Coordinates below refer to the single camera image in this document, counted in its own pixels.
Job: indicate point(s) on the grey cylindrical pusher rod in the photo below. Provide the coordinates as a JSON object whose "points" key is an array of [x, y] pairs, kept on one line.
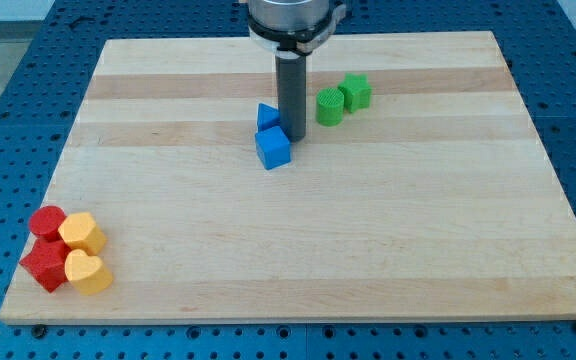
{"points": [[291, 79]]}

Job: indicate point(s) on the green star block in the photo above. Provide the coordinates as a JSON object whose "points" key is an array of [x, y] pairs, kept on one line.
{"points": [[357, 92]]}

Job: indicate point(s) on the red star block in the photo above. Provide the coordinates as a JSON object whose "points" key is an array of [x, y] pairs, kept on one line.
{"points": [[46, 263]]}

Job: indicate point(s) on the green cylinder block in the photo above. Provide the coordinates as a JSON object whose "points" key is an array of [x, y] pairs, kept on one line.
{"points": [[329, 107]]}

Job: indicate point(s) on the blue triangle block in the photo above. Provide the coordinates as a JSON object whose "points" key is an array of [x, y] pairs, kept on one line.
{"points": [[267, 117]]}

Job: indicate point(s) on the blue cube block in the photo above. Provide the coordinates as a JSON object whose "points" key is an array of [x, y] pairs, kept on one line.
{"points": [[273, 147]]}

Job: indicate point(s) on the wooden board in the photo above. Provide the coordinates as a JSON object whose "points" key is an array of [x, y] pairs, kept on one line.
{"points": [[437, 203]]}

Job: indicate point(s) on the yellow hexagon block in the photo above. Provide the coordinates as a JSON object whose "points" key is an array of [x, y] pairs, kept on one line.
{"points": [[81, 231]]}

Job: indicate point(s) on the yellow heart block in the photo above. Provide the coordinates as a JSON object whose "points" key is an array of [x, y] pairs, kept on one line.
{"points": [[88, 274]]}

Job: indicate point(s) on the red cylinder block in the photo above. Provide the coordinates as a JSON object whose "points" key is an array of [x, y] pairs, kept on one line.
{"points": [[44, 223]]}

